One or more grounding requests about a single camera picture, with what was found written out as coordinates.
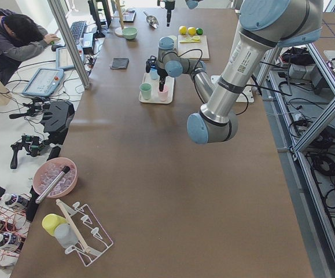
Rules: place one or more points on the person at desk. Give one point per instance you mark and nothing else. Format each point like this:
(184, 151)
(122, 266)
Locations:
(20, 39)

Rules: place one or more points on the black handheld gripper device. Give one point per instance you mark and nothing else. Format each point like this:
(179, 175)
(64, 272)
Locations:
(32, 144)

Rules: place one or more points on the black keyboard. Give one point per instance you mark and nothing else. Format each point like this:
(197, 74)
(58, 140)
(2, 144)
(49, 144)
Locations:
(77, 29)

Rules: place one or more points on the cream serving tray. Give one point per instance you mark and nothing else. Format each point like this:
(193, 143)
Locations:
(169, 81)

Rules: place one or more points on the wooden cutting board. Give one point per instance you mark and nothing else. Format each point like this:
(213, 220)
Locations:
(194, 50)

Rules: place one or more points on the pink bowl with ice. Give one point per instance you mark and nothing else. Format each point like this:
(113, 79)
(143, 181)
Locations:
(49, 171)

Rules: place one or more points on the yellow plastic knife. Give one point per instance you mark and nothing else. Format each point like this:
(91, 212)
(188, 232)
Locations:
(186, 41)

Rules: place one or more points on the wooden mug tree stand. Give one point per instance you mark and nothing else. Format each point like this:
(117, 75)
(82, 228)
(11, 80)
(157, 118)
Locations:
(119, 30)

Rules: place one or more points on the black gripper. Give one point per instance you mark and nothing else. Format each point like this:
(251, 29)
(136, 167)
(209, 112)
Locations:
(161, 73)
(169, 6)

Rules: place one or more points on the grey cup on rack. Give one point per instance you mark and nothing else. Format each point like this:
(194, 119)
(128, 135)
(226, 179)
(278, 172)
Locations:
(65, 235)

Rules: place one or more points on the pink plastic cup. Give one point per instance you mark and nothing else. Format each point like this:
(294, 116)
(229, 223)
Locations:
(163, 94)

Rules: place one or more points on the green bowl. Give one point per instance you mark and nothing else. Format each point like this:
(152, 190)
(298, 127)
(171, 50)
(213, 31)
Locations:
(129, 33)

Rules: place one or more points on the metal scoop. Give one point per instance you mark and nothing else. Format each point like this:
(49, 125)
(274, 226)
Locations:
(151, 20)

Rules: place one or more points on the blue plastic cup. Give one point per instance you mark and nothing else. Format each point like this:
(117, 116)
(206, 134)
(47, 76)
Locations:
(153, 74)

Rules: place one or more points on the blue teach pendant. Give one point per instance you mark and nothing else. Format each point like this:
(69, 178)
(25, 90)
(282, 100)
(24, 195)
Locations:
(63, 59)
(44, 82)

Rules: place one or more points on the green plastic cup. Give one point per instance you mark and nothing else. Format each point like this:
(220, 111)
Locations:
(146, 90)

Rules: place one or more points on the yellow cup on rack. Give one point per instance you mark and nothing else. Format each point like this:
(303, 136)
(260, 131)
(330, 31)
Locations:
(51, 221)

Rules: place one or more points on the green lime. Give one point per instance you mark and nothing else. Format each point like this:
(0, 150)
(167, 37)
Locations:
(199, 31)

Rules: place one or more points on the grey folded cloth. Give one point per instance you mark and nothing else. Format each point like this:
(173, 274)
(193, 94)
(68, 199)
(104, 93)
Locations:
(119, 63)

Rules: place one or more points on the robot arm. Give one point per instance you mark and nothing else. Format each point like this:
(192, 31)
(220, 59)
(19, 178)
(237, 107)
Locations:
(191, 4)
(262, 25)

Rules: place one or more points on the white wire cup rack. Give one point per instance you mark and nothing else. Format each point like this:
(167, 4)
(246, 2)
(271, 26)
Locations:
(94, 240)

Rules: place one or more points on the cream plastic cup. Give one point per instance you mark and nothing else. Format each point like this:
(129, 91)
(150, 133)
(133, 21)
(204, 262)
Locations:
(173, 37)

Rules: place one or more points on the aluminium frame post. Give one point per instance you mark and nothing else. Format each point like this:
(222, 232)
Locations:
(63, 27)

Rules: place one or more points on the metal muddler in bowl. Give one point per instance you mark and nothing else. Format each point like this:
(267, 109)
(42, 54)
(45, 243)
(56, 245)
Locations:
(52, 185)

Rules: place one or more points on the yellow lemon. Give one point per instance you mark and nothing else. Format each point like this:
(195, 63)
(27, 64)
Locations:
(182, 30)
(191, 31)

